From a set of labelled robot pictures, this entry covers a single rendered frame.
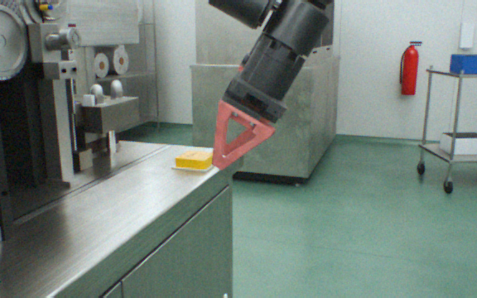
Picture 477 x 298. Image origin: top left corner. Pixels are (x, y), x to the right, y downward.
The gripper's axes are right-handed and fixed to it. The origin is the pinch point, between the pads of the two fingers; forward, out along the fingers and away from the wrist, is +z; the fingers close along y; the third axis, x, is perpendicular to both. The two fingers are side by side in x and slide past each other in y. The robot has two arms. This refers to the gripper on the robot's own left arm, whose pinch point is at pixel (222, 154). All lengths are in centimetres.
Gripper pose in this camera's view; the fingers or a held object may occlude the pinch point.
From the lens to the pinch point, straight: 56.6
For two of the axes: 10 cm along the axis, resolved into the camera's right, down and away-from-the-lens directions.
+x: 8.7, 4.9, 0.9
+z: -4.9, 8.4, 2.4
